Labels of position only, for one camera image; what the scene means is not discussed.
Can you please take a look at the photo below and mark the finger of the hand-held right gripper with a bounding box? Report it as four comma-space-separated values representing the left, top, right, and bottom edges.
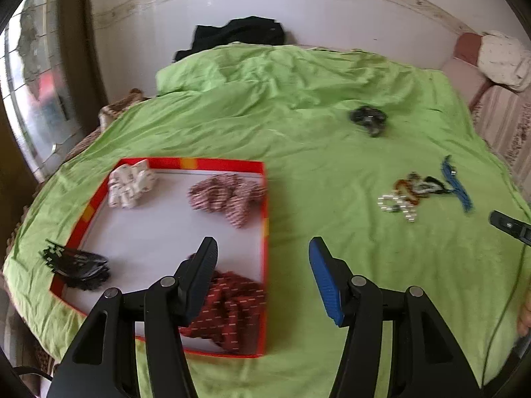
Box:
489, 210, 531, 246

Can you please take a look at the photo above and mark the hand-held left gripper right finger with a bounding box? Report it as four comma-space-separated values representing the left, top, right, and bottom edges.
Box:
308, 236, 482, 398

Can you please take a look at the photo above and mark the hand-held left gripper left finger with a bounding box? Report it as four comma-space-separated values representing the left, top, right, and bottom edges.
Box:
47, 236, 218, 398

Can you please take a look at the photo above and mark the red rimmed white tray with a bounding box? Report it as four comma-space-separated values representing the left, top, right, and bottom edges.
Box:
49, 157, 270, 359

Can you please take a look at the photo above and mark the blue striped strap watch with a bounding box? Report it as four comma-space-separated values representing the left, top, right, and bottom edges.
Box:
439, 155, 476, 215

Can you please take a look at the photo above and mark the grey stone bead strand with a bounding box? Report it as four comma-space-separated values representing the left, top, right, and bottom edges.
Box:
415, 176, 455, 200

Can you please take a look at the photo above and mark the white pearl bracelet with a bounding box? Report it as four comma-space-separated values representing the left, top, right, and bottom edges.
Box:
377, 192, 418, 224

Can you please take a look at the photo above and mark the red bead bracelet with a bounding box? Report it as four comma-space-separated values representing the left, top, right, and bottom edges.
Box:
393, 173, 424, 207

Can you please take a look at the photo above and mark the person's right hand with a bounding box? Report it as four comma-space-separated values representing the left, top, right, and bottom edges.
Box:
516, 298, 531, 336

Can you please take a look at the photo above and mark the dark red patterned scrunchie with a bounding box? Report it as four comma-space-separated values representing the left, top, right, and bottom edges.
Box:
178, 253, 268, 353

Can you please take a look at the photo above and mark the pink white striped scrunchie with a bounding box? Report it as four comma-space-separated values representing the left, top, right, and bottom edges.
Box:
189, 173, 266, 230

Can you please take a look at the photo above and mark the pink striped bed sheet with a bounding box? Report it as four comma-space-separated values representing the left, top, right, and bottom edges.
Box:
440, 56, 531, 183

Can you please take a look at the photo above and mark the white printed scrunchie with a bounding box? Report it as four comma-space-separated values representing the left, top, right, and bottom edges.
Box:
107, 160, 158, 210

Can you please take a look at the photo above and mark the black hair claw clip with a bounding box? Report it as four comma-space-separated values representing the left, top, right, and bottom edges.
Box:
41, 238, 113, 292

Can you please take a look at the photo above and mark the white floral cloth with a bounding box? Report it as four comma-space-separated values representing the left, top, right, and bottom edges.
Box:
477, 30, 531, 92

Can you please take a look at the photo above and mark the dark grey scrunchie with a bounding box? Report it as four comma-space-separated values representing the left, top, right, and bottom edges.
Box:
348, 105, 388, 138

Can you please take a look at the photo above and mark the green blanket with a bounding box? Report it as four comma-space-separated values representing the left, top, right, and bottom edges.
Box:
2, 43, 531, 398

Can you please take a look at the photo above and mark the black garment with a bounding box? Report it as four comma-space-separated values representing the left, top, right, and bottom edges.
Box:
172, 16, 287, 64

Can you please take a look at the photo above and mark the stained glass wooden door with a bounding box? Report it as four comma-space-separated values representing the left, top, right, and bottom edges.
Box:
0, 0, 109, 183

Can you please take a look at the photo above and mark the black cable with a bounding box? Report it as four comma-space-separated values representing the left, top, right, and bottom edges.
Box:
12, 364, 55, 381

